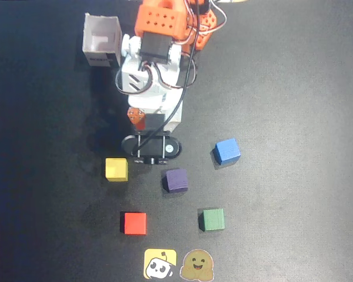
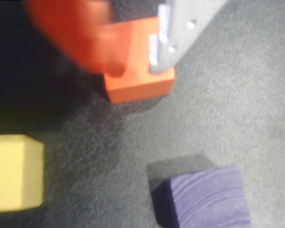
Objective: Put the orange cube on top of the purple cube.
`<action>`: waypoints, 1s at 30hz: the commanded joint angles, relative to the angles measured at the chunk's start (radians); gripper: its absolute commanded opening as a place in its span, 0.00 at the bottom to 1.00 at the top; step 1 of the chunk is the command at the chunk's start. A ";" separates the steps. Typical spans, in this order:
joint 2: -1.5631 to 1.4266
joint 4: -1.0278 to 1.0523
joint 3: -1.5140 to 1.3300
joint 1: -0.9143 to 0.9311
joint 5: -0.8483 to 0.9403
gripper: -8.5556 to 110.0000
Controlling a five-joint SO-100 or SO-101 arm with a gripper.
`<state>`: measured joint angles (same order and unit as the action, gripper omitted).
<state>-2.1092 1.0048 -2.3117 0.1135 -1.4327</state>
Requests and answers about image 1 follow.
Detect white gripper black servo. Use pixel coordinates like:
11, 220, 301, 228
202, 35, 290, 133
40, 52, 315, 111
127, 88, 184, 135

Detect yellow wooden cube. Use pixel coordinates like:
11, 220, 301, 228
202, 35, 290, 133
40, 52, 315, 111
105, 157, 129, 182

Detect purple wooden cube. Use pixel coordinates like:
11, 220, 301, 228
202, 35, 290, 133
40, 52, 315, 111
164, 168, 189, 194

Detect blue wooden cube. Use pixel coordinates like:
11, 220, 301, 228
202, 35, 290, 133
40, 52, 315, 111
213, 137, 241, 166

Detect red wooden cube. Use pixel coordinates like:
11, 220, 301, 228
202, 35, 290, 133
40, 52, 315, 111
120, 211, 148, 236

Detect green wooden cube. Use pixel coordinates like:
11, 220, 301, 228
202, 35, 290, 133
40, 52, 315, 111
198, 208, 226, 231

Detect white open cardboard box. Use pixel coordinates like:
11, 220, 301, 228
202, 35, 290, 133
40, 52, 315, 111
81, 12, 124, 69

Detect black table mat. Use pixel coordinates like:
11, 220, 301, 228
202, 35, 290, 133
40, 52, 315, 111
0, 0, 353, 282

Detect yellow robot face sticker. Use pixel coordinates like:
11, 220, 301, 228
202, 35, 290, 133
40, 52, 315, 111
143, 249, 178, 280

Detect hugging face emoji sticker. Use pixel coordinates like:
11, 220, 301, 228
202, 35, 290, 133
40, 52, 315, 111
179, 249, 215, 281

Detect white red servo wires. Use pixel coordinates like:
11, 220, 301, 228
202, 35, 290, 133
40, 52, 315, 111
115, 0, 228, 95

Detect black camera cable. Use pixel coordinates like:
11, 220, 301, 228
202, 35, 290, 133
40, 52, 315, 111
132, 0, 203, 156

